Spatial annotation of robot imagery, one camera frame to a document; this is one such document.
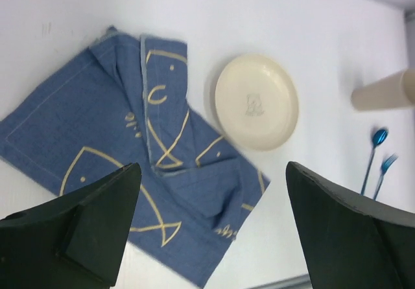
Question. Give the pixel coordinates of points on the blue metal fork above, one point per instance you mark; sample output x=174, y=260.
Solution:
x=386, y=164

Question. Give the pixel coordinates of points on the cream ceramic plate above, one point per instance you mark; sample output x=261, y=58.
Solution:
x=256, y=103

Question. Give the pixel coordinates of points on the beige cup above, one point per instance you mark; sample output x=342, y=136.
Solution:
x=391, y=92

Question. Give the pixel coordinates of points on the blue metal spoon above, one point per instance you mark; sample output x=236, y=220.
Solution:
x=378, y=138

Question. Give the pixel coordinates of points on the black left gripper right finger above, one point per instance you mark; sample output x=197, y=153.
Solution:
x=349, y=240

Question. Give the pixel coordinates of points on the blue fish-print placemat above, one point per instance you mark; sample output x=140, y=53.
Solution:
x=123, y=100

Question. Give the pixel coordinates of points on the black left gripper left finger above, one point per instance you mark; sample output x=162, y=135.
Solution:
x=73, y=241

